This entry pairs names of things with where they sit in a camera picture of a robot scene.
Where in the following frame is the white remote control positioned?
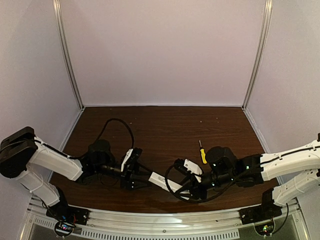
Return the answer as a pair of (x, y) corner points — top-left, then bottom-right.
(148, 172), (180, 192)

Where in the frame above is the yellow handled screwdriver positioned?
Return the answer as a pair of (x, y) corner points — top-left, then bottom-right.
(198, 140), (208, 165)

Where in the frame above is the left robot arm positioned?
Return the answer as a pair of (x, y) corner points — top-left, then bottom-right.
(0, 126), (152, 219)

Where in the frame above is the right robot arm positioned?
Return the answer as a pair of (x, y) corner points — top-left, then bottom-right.
(164, 139), (320, 207)

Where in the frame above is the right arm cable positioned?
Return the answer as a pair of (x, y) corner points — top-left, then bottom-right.
(164, 162), (241, 204)

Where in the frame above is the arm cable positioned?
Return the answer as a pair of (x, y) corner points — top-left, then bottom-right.
(164, 162), (241, 204)
(96, 118), (135, 161)

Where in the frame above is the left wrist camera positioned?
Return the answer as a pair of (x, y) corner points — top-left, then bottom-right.
(120, 147), (143, 173)

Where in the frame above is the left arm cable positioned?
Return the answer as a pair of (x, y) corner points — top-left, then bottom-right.
(96, 118), (135, 161)

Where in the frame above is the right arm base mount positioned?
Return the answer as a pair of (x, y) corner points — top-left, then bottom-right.
(238, 204), (282, 238)

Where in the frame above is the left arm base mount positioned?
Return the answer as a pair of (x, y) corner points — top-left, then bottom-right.
(46, 206), (90, 239)

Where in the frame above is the front aluminium rail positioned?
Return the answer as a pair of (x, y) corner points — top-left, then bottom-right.
(18, 203), (310, 240)

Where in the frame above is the left aluminium frame post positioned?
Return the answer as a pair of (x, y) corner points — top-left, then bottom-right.
(52, 0), (85, 111)

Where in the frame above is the aluminium frame post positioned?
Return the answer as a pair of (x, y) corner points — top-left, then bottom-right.
(52, 0), (85, 111)
(242, 0), (273, 111)

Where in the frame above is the right aluminium frame post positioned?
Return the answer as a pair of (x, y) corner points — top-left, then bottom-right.
(242, 0), (273, 111)

